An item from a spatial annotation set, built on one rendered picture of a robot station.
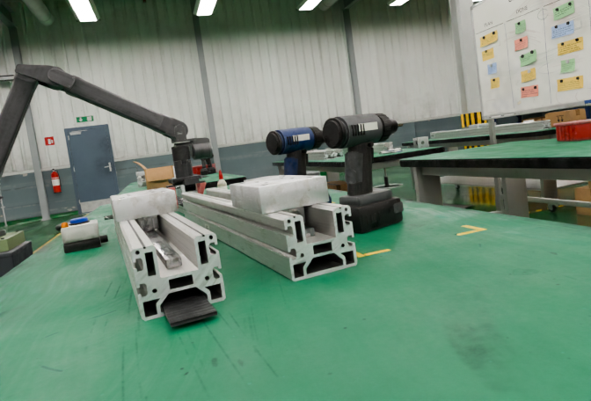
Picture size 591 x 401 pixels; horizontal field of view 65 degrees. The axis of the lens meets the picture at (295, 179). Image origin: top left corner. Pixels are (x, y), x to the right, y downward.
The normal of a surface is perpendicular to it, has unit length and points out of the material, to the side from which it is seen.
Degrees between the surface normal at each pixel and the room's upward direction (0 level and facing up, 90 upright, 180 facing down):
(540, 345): 0
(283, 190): 90
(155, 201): 90
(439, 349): 0
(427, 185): 90
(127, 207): 90
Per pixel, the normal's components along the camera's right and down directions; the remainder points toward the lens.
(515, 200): 0.29, 0.03
